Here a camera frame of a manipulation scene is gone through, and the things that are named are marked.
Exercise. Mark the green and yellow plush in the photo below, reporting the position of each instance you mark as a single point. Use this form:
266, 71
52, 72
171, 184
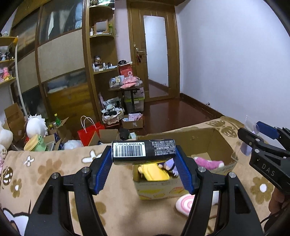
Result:
34, 144

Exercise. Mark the pink swirl lollipop plush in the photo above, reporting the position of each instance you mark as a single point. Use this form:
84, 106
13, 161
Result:
185, 204

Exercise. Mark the wicker basket with lace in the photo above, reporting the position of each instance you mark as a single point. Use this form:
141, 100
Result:
112, 119

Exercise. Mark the red box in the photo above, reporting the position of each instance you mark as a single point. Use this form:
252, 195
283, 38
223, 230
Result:
125, 70

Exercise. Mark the white curved pole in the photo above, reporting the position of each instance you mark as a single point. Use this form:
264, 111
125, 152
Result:
17, 74

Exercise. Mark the wooden corner shelf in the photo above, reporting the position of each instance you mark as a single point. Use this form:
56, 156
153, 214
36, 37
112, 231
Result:
102, 36

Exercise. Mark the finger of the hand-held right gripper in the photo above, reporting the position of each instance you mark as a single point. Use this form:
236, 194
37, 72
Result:
249, 139
267, 130

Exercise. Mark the red gift bag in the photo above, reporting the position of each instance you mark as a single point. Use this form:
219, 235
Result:
87, 133

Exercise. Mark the wooden door with glass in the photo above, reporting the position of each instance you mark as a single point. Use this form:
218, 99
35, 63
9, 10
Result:
140, 74

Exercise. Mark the cardboard box with bottles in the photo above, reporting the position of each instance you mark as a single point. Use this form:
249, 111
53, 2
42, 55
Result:
63, 129

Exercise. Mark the green bottle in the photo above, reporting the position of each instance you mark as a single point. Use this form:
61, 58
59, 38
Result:
57, 121

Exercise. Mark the cream plush with brown spots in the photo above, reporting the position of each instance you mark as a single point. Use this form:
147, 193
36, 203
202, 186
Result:
3, 151

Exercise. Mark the clear plastic bag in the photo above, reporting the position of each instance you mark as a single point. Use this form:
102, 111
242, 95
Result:
245, 147

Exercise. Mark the open brown cardboard box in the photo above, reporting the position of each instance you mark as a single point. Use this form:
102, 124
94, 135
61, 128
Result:
13, 115

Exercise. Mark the printed cardboard box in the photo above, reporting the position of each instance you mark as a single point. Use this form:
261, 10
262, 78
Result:
156, 191

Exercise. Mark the clear plastic storage bin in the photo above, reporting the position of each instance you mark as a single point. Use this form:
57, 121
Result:
139, 104

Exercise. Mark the wooden wardrobe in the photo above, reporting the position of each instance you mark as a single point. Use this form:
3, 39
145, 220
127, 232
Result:
61, 59

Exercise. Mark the purple-haired plush doll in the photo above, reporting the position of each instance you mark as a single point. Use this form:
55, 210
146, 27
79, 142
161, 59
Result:
168, 164

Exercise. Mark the empty cardboard box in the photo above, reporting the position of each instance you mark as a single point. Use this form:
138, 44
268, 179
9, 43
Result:
106, 135

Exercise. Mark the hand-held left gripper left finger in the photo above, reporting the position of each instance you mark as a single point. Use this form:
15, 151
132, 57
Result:
102, 172

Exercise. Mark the beige floral blanket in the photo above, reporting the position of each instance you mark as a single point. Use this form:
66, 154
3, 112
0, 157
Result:
68, 163

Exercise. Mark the person's right hand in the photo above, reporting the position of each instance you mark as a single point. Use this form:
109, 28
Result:
277, 200

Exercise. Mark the small cardboard box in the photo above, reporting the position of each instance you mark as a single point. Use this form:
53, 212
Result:
133, 124

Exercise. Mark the black white striped cloth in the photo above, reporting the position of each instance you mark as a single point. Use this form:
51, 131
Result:
112, 104

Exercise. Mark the pink cloth bundle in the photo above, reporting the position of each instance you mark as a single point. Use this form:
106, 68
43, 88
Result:
130, 80

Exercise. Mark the yellow plush toy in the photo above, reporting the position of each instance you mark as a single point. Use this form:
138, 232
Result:
154, 173

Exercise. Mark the small wooden table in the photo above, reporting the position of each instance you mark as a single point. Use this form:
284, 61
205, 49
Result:
129, 89

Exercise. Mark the wooden wall shelf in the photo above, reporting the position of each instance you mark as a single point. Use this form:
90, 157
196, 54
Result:
9, 39

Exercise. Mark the pink figure plush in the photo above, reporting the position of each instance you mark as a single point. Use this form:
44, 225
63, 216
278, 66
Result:
6, 74

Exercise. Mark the black bag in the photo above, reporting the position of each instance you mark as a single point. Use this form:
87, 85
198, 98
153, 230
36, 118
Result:
124, 133

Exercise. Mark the white spiky-haired plush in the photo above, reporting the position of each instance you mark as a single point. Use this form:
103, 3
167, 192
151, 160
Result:
36, 127

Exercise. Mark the pink plush toy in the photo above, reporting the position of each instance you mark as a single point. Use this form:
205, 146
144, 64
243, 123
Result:
208, 163

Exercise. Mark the white cat plush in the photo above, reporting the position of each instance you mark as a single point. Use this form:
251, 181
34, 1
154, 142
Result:
5, 136

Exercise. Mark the white plastic bag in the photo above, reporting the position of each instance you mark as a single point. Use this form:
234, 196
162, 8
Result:
72, 144

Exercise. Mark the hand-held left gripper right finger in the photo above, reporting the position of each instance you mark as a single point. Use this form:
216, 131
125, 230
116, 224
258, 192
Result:
184, 172

